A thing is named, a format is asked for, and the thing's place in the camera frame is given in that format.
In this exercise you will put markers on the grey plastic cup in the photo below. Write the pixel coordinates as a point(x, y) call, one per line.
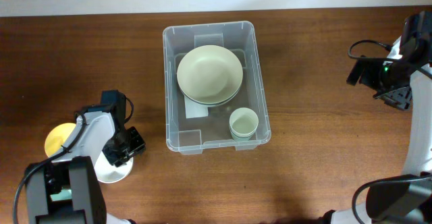
point(242, 135)

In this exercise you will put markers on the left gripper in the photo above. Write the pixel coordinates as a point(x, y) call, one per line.
point(120, 158)

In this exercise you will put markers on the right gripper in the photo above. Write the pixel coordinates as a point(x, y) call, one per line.
point(367, 78)

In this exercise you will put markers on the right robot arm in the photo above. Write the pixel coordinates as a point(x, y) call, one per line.
point(402, 80)

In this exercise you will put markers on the clear plastic storage bin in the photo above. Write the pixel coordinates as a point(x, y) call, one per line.
point(192, 136)

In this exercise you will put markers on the yellow small bowl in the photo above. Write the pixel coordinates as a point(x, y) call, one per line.
point(56, 137)

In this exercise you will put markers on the mint green plastic cup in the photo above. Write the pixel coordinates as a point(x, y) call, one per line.
point(241, 139)

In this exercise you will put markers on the white label in bin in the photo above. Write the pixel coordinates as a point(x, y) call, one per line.
point(194, 110)

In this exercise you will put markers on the cream plastic cup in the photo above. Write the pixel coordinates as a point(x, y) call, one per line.
point(243, 122)

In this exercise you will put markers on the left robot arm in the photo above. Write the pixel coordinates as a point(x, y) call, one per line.
point(64, 188)

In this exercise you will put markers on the mint green small bowl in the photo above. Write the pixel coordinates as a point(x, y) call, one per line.
point(64, 194)

